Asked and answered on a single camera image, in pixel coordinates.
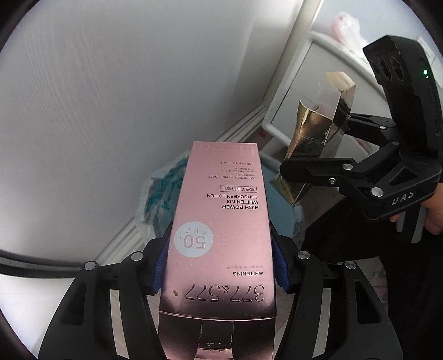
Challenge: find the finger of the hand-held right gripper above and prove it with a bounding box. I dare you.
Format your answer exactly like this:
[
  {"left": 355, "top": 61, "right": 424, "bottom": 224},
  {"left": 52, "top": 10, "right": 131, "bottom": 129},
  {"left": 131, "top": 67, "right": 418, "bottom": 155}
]
[
  {"left": 280, "top": 142, "right": 404, "bottom": 205},
  {"left": 344, "top": 112, "right": 398, "bottom": 146}
]

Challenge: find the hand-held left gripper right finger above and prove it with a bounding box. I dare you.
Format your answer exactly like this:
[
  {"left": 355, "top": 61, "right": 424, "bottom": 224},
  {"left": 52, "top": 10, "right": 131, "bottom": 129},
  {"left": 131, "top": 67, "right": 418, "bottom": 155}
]
[{"left": 270, "top": 228, "right": 405, "bottom": 360}]

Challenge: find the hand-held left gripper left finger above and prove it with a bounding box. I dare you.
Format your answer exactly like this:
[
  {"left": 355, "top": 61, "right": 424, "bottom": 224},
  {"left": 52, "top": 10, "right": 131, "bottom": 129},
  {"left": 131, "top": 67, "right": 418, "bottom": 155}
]
[{"left": 36, "top": 228, "right": 174, "bottom": 360}]

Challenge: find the gold cardboard box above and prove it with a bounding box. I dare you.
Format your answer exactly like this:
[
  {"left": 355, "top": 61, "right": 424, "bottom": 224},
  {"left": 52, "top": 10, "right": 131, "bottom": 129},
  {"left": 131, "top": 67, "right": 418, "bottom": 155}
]
[{"left": 270, "top": 71, "right": 356, "bottom": 205}]

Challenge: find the waste bin with clear liner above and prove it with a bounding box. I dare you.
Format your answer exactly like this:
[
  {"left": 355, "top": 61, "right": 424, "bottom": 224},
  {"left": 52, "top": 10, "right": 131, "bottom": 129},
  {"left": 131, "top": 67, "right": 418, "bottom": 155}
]
[{"left": 136, "top": 152, "right": 307, "bottom": 250}]

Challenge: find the pink cardboard box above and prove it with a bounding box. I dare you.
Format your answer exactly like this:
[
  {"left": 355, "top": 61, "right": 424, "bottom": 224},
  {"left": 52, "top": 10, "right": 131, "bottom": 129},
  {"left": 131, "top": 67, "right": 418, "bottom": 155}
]
[{"left": 157, "top": 141, "right": 277, "bottom": 360}]

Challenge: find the person's right hand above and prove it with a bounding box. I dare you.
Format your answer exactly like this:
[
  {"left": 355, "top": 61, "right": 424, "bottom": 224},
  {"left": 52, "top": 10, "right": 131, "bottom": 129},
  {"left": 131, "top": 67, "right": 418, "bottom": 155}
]
[{"left": 389, "top": 180, "right": 443, "bottom": 243}]

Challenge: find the white nightstand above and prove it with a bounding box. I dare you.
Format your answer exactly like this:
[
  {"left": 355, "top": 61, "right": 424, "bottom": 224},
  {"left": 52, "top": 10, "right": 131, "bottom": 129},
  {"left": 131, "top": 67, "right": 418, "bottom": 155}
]
[{"left": 262, "top": 31, "right": 392, "bottom": 167}]

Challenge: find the clear pink-printed plastic bag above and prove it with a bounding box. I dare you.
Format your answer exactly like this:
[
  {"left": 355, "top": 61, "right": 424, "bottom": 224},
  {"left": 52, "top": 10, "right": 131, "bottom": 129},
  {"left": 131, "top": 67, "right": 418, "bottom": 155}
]
[{"left": 329, "top": 10, "right": 365, "bottom": 39}]

